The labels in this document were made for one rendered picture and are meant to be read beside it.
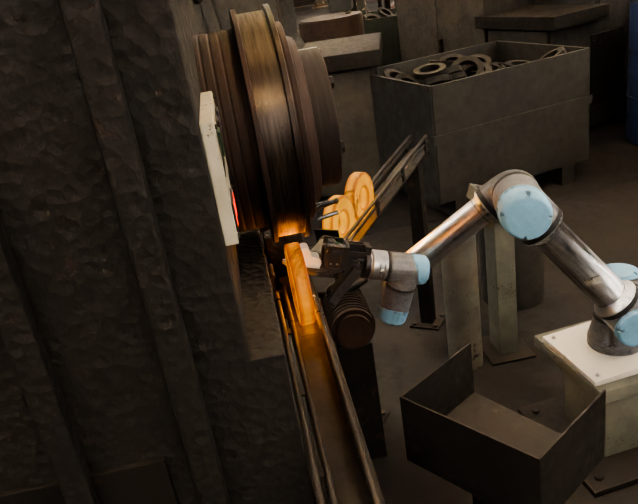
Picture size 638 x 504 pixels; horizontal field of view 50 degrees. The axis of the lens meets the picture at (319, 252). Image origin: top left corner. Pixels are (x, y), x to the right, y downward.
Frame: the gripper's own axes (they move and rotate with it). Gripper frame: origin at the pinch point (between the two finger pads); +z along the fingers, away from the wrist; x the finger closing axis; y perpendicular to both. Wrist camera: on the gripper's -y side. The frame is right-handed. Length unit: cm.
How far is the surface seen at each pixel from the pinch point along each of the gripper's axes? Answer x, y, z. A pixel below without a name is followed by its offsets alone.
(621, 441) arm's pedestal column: 10, -40, -100
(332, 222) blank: -25.3, 3.5, -15.2
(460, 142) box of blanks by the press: -184, 1, -112
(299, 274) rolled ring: 19.9, 6.2, 0.4
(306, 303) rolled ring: 21.8, 0.5, -1.7
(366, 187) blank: -46, 9, -29
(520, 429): 57, -4, -37
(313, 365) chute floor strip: 31.1, -9.1, -3.5
